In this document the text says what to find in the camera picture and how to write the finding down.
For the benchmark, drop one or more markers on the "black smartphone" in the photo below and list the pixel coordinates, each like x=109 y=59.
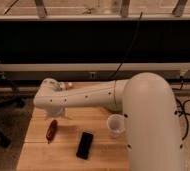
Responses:
x=84 y=145

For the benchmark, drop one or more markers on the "white baseboard heater rail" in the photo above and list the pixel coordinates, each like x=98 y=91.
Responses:
x=93 y=71

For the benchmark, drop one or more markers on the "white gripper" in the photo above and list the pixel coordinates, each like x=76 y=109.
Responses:
x=55 y=112

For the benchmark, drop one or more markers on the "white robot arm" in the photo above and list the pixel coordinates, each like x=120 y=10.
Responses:
x=148 y=105

